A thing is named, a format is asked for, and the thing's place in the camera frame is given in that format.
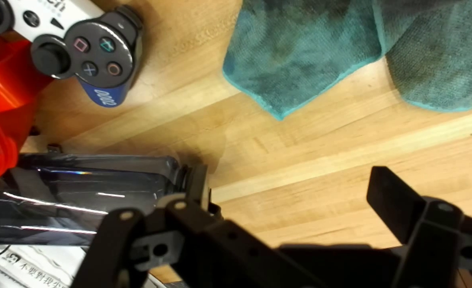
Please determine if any grey game controller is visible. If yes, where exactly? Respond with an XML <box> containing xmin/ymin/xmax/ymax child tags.
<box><xmin>0</xmin><ymin>0</ymin><xmax>146</xmax><ymax>109</ymax></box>

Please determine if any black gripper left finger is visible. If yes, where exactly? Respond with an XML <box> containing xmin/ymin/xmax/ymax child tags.
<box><xmin>72</xmin><ymin>161</ymin><xmax>312</xmax><ymax>288</ymax></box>

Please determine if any white printed paper pile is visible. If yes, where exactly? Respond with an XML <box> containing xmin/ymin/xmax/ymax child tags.
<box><xmin>0</xmin><ymin>241</ymin><xmax>96</xmax><ymax>288</ymax></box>

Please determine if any red bowl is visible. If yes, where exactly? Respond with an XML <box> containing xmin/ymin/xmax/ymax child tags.
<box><xmin>0</xmin><ymin>30</ymin><xmax>53</xmax><ymax>189</ymax></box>

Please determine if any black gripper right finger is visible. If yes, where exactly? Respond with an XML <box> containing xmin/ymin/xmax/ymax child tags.
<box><xmin>366</xmin><ymin>165</ymin><xmax>472</xmax><ymax>288</ymax></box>

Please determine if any blue green towel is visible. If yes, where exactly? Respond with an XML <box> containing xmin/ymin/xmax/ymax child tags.
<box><xmin>222</xmin><ymin>0</ymin><xmax>472</xmax><ymax>121</ymax></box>

